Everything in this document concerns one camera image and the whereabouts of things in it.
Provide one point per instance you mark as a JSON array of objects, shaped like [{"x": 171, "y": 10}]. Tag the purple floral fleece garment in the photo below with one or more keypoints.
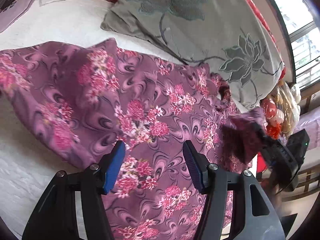
[{"x": 80, "y": 101}]

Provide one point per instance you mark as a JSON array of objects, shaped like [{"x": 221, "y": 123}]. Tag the white quilted mattress cover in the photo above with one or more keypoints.
[{"x": 27, "y": 166}]

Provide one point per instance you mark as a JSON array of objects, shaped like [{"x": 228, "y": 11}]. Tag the grey floral embroidered pillow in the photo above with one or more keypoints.
[{"x": 225, "y": 34}]

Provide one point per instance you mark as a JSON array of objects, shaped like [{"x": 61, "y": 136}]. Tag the lilac plastic package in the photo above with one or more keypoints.
[{"x": 11, "y": 10}]

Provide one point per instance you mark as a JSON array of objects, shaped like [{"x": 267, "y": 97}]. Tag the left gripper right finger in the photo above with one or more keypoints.
[{"x": 253, "y": 215}]

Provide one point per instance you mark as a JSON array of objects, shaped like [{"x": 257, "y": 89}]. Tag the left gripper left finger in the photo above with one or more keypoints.
[{"x": 54, "y": 216}]

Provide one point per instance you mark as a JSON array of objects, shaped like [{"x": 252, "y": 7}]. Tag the clear plastic bag of toys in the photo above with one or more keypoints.
[{"x": 281, "y": 110}]

